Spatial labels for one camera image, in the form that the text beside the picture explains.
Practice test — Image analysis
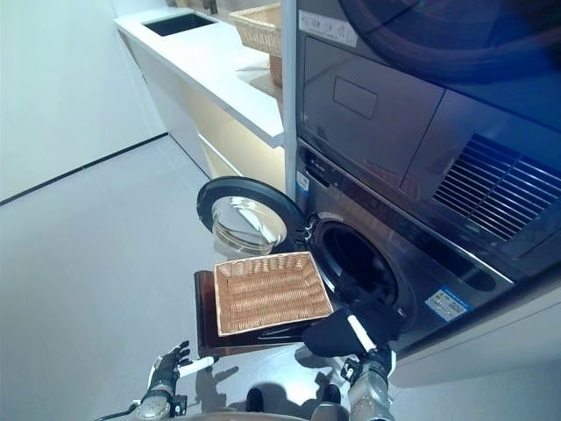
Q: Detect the black rectangular sink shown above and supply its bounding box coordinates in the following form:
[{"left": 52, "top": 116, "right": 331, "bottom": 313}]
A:
[{"left": 142, "top": 12, "right": 219, "bottom": 37}]

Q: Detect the colourful washer front sticker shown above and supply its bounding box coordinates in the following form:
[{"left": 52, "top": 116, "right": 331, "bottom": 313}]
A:
[{"left": 423, "top": 285, "right": 468, "bottom": 324}]

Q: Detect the pale wicker basket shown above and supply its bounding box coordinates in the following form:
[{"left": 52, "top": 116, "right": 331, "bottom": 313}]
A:
[{"left": 229, "top": 2, "right": 284, "bottom": 56}]

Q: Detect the black baseboard strip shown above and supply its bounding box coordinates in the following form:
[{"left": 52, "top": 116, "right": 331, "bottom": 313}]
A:
[{"left": 0, "top": 131, "right": 170, "bottom": 207}]

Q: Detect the white dryer label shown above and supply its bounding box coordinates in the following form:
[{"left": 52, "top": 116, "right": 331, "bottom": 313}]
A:
[{"left": 298, "top": 9, "right": 359, "bottom": 48}]

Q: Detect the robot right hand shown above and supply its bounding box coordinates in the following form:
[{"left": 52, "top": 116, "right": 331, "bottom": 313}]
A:
[{"left": 344, "top": 315, "right": 399, "bottom": 374}]

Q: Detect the tan wicker laundry basket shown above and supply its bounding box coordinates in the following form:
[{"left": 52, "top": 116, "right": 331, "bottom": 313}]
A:
[{"left": 213, "top": 251, "right": 334, "bottom": 338}]

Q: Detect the round glass washing machine door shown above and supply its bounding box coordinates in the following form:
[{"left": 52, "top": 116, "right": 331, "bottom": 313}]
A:
[{"left": 195, "top": 175, "right": 303, "bottom": 256}]

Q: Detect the dark brown wooden stool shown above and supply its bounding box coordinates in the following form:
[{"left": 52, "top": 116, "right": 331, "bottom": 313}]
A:
[{"left": 194, "top": 269, "right": 321, "bottom": 359}]

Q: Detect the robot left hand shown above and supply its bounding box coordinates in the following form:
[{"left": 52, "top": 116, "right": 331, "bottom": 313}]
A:
[{"left": 147, "top": 339, "right": 216, "bottom": 389}]

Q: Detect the grey robot torso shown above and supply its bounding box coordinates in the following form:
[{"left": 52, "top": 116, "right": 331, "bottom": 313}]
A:
[{"left": 188, "top": 401, "right": 352, "bottom": 421}]

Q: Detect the white cabinet base panel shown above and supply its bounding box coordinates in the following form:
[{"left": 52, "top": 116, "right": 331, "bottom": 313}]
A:
[{"left": 387, "top": 284, "right": 561, "bottom": 389}]

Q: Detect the dark stacked dryer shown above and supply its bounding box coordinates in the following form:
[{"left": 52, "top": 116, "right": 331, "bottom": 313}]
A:
[{"left": 295, "top": 0, "right": 561, "bottom": 282}]

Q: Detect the white kitchen counter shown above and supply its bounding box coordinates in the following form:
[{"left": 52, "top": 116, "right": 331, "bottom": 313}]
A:
[{"left": 114, "top": 11, "right": 290, "bottom": 194}]

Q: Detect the white appliance cabinet panel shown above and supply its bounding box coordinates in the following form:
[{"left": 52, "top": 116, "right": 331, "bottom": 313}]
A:
[{"left": 279, "top": 0, "right": 300, "bottom": 201}]

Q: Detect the black cloth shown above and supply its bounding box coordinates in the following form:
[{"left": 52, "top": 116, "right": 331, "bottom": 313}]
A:
[{"left": 301, "top": 300, "right": 407, "bottom": 359}]

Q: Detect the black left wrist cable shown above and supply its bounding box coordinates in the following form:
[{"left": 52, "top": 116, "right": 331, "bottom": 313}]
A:
[{"left": 99, "top": 405, "right": 144, "bottom": 421}]

